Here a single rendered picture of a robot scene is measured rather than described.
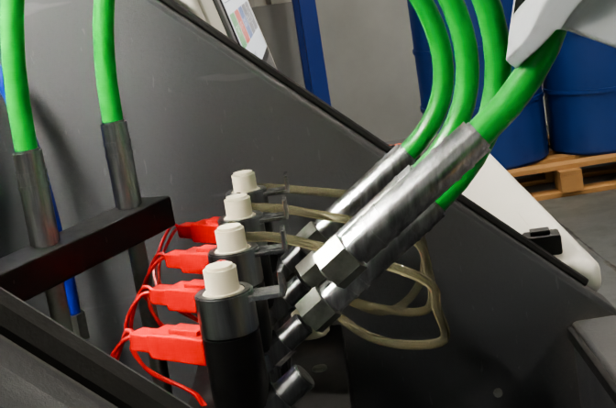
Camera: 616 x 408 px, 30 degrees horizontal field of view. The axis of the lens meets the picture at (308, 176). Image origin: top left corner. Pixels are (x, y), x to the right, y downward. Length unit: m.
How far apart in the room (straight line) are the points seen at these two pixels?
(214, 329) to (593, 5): 0.22
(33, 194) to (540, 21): 0.34
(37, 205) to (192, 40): 0.20
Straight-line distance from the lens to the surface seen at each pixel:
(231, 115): 0.84
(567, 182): 5.36
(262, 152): 0.85
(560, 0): 0.49
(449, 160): 0.52
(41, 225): 0.71
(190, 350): 0.56
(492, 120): 0.52
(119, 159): 0.78
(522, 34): 0.51
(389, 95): 7.10
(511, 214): 1.11
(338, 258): 0.53
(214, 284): 0.54
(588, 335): 0.87
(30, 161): 0.70
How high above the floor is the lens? 1.25
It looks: 11 degrees down
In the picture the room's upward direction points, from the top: 9 degrees counter-clockwise
